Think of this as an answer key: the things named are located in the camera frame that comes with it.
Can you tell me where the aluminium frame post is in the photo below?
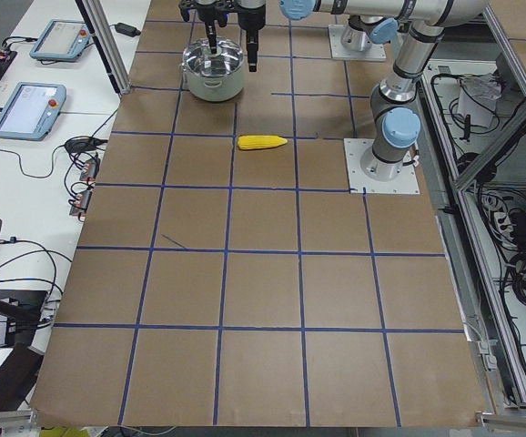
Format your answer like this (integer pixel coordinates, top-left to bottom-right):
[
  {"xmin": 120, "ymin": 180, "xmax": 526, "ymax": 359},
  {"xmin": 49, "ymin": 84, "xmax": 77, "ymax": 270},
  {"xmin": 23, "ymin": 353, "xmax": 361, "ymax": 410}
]
[{"xmin": 75, "ymin": 0, "xmax": 131, "ymax": 96}]

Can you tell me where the upper teach pendant tablet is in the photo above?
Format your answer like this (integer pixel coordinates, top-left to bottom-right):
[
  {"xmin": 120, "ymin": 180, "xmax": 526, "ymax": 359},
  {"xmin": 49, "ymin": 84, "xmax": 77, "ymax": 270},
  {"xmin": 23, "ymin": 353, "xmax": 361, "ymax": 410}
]
[{"xmin": 29, "ymin": 19, "xmax": 91, "ymax": 62}]

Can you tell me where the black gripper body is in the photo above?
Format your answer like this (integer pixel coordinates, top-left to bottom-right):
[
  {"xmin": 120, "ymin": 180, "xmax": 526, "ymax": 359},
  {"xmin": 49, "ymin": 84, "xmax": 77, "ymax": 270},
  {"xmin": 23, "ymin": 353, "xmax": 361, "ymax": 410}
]
[
  {"xmin": 237, "ymin": 0, "xmax": 264, "ymax": 30},
  {"xmin": 178, "ymin": 0, "xmax": 236, "ymax": 26}
]

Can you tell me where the yellow corn cob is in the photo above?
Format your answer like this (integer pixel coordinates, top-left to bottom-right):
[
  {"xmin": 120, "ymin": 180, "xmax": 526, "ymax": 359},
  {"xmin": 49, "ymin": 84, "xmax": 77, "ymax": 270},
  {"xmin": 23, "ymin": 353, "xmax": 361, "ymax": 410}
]
[{"xmin": 237, "ymin": 135, "xmax": 288, "ymax": 151}]

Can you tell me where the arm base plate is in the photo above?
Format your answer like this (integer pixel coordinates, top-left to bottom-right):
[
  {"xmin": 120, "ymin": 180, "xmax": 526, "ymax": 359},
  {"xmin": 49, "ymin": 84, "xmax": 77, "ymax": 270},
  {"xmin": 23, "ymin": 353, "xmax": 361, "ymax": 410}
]
[
  {"xmin": 328, "ymin": 25, "xmax": 387, "ymax": 62},
  {"xmin": 344, "ymin": 138, "xmax": 420, "ymax": 195}
]

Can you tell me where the teach pendant tablet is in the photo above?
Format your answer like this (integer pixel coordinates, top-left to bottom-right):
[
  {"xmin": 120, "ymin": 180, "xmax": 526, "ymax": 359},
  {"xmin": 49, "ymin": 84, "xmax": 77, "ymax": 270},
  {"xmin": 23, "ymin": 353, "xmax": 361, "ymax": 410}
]
[
  {"xmin": 0, "ymin": 82, "xmax": 66, "ymax": 141},
  {"xmin": 29, "ymin": 19, "xmax": 91, "ymax": 62}
]

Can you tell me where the glass pot lid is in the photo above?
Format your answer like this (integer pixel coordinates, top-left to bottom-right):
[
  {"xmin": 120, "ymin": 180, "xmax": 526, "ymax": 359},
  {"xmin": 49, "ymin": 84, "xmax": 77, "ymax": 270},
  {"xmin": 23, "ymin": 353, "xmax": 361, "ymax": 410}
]
[{"xmin": 182, "ymin": 36, "xmax": 244, "ymax": 78}]

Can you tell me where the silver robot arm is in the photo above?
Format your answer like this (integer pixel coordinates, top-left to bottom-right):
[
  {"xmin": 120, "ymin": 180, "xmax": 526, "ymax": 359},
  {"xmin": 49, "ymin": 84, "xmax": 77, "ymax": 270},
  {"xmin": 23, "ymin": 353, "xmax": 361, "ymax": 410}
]
[
  {"xmin": 178, "ymin": 1, "xmax": 399, "ymax": 55},
  {"xmin": 278, "ymin": 0, "xmax": 488, "ymax": 176}
]

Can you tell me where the pale green steel pot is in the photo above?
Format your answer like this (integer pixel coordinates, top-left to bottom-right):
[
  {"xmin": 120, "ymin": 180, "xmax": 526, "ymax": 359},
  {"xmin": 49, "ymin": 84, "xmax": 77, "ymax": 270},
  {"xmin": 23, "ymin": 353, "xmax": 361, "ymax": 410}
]
[{"xmin": 180, "ymin": 36, "xmax": 246, "ymax": 103}]

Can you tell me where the black camera stand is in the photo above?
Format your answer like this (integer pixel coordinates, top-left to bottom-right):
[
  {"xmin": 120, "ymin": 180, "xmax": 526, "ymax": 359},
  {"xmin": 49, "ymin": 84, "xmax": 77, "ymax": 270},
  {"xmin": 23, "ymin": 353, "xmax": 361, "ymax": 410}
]
[{"xmin": 0, "ymin": 195, "xmax": 50, "ymax": 356}]

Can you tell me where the black power adapter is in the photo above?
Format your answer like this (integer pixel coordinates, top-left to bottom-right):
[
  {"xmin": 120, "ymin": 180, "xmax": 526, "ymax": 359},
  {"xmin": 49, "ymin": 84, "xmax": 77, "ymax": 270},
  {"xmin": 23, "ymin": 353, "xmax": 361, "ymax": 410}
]
[{"xmin": 115, "ymin": 23, "xmax": 141, "ymax": 37}]

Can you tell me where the lower teach pendant tablet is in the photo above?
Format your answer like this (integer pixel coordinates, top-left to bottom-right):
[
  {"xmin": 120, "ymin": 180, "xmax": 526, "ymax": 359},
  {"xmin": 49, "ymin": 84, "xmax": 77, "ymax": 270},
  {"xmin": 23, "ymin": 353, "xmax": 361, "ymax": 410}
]
[{"xmin": 0, "ymin": 82, "xmax": 66, "ymax": 141}]

